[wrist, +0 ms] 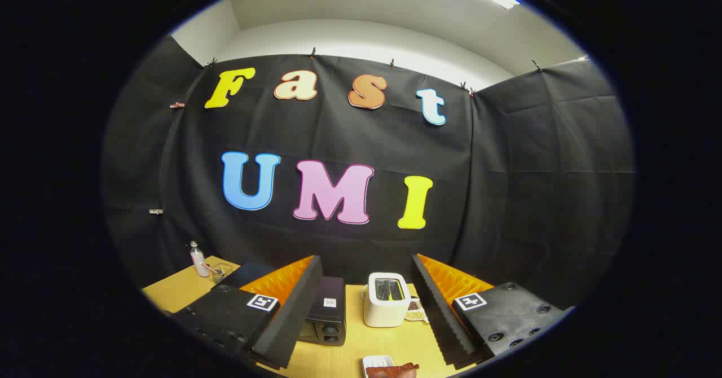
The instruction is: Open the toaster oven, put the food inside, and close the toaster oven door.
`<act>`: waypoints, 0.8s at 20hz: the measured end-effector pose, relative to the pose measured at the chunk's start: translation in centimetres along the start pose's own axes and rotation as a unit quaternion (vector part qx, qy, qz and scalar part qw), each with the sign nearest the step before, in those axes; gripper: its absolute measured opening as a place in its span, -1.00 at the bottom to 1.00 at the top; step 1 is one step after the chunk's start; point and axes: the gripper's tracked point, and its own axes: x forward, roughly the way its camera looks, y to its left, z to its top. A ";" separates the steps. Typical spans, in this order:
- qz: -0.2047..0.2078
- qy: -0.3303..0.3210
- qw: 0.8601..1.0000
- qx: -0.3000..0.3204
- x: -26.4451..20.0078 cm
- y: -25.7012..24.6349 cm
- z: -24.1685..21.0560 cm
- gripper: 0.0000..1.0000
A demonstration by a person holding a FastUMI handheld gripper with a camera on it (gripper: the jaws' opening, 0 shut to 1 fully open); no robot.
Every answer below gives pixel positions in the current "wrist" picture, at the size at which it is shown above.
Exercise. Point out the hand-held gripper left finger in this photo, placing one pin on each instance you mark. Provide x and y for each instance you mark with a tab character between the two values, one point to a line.
290	316

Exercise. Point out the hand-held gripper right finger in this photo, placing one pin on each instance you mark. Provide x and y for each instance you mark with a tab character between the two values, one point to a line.
443	313

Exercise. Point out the black toaster oven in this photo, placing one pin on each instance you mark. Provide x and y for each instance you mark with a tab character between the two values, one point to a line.
330	316

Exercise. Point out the red meat slice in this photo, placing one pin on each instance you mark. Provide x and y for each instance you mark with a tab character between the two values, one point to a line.
395	370

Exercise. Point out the white pop-up toaster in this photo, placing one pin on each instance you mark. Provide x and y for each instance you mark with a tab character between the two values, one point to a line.
383	310

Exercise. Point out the small white seasoning dish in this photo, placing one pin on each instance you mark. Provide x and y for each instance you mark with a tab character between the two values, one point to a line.
415	312

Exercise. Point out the white rectangular plate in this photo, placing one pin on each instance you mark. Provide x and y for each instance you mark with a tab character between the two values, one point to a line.
375	361

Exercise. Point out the clear plastic bottle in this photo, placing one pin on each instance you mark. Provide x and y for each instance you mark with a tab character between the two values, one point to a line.
198	262

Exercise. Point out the black backdrop cloth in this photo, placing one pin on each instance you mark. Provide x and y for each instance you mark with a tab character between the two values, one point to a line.
338	130

